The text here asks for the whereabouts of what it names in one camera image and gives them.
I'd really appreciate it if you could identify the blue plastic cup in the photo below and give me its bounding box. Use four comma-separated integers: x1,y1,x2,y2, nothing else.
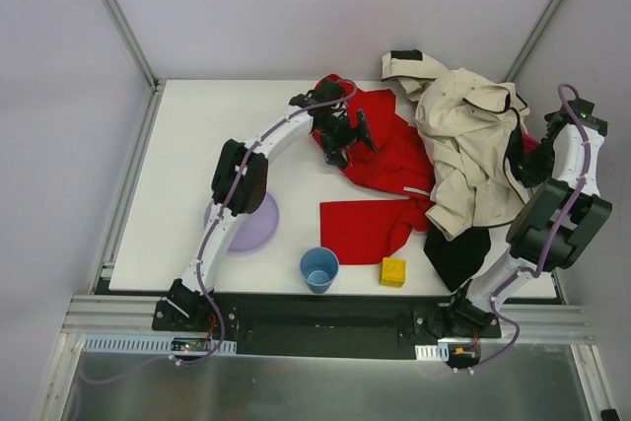
299,246,340,295

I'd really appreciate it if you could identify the right aluminium frame post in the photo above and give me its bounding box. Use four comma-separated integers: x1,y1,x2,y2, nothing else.
504,0,567,83

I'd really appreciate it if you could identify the aluminium front rail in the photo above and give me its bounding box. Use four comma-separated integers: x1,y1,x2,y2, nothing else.
62,293,596,345

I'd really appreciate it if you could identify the left aluminium frame post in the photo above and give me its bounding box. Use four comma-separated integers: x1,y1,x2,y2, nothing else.
101,0,159,91

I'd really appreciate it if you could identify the purple plastic plate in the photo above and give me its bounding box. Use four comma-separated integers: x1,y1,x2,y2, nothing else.
196,193,279,259

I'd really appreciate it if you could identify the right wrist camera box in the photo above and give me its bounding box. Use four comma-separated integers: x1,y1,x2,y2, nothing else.
569,98,608,137

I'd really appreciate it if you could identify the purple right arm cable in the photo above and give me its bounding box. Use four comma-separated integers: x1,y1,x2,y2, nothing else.
446,83,593,376

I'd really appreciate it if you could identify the aluminium frame post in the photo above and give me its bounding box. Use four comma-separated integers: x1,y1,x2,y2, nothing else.
101,0,159,91
504,0,567,83

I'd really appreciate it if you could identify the yellow toy cube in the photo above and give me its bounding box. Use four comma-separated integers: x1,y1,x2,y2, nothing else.
379,257,406,288

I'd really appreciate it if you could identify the red cloth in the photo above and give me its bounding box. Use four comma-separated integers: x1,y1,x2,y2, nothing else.
310,73,541,266

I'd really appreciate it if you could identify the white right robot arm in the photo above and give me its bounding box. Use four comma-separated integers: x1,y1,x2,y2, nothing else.
442,110,612,337

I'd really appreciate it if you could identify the cream and black jacket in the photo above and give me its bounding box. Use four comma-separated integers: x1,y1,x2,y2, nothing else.
382,49,529,241

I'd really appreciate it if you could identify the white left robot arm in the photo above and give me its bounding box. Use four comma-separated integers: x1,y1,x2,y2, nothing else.
153,86,377,330

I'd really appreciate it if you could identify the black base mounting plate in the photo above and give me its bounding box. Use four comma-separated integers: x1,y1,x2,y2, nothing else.
152,293,501,360

